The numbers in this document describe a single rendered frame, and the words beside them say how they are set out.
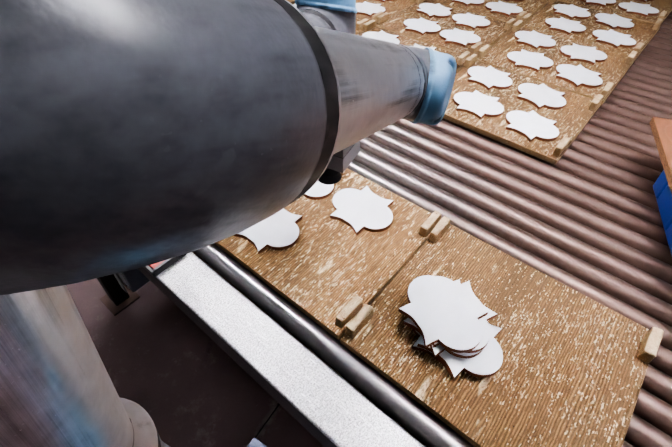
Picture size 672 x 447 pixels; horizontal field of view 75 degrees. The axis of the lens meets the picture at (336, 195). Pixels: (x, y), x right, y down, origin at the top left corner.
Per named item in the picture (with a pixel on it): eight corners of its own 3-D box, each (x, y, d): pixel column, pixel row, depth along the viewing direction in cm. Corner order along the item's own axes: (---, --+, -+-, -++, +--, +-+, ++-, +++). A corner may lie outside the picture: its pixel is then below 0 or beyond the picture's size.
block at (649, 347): (648, 365, 70) (657, 357, 68) (635, 358, 71) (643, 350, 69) (656, 339, 73) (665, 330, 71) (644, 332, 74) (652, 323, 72)
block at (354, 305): (342, 331, 74) (342, 322, 72) (333, 324, 75) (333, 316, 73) (363, 307, 78) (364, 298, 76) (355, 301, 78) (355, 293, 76)
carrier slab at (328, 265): (338, 340, 75) (338, 336, 74) (191, 225, 94) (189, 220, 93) (442, 224, 94) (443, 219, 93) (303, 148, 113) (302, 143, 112)
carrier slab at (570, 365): (589, 536, 55) (594, 533, 54) (339, 343, 74) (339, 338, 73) (654, 338, 75) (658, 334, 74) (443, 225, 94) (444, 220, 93)
